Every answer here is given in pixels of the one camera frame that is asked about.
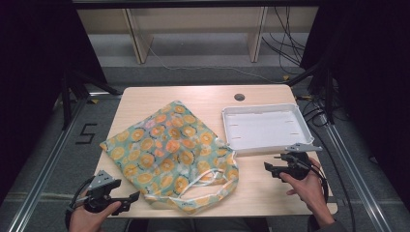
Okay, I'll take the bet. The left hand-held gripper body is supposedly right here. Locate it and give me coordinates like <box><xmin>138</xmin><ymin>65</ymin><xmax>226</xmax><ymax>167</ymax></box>
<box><xmin>82</xmin><ymin>169</ymin><xmax>123</xmax><ymax>214</ymax></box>

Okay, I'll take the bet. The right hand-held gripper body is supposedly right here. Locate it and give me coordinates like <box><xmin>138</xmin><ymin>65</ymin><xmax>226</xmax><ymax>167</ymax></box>
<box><xmin>279</xmin><ymin>143</ymin><xmax>323</xmax><ymax>181</ymax></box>

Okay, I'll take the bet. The white plastic tray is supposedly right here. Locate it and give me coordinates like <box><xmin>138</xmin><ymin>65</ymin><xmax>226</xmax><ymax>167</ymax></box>
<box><xmin>221</xmin><ymin>102</ymin><xmax>315</xmax><ymax>158</ymax></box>

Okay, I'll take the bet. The orange print fabric bag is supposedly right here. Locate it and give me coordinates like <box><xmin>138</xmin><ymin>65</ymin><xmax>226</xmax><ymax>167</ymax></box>
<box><xmin>99</xmin><ymin>100</ymin><xmax>240</xmax><ymax>216</ymax></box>

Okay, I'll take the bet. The person's right hand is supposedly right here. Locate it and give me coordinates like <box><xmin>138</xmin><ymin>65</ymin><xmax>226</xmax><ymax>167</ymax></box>
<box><xmin>279</xmin><ymin>159</ymin><xmax>335</xmax><ymax>228</ymax></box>

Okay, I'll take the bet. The person's left hand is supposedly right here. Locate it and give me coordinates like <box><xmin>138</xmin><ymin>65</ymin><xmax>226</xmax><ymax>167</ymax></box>
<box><xmin>68</xmin><ymin>202</ymin><xmax>122</xmax><ymax>232</ymax></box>

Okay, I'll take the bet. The black metal stand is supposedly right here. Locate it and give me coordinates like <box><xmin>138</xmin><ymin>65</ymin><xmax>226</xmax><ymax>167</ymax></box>
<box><xmin>60</xmin><ymin>67</ymin><xmax>123</xmax><ymax>131</ymax></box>
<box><xmin>285</xmin><ymin>59</ymin><xmax>337</xmax><ymax>126</ymax></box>

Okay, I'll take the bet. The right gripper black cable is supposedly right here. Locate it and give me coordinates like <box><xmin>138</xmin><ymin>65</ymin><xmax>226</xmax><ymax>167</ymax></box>
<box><xmin>308</xmin><ymin>162</ymin><xmax>331</xmax><ymax>205</ymax></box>

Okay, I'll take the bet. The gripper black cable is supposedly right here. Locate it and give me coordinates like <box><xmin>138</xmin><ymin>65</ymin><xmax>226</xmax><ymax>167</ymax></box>
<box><xmin>308</xmin><ymin>162</ymin><xmax>331</xmax><ymax>205</ymax></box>
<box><xmin>64</xmin><ymin>176</ymin><xmax>96</xmax><ymax>230</ymax></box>

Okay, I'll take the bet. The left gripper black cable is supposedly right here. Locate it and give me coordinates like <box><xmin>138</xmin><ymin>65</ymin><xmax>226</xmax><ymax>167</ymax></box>
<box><xmin>64</xmin><ymin>176</ymin><xmax>96</xmax><ymax>230</ymax></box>

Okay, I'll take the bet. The white floor cable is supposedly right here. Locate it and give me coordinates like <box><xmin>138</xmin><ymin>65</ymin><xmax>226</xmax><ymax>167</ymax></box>
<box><xmin>148</xmin><ymin>47</ymin><xmax>286</xmax><ymax>84</ymax></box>

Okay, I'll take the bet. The bundle of black cables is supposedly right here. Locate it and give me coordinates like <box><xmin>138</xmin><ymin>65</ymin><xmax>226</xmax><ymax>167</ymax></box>
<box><xmin>261</xmin><ymin>6</ymin><xmax>307</xmax><ymax>75</ymax></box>

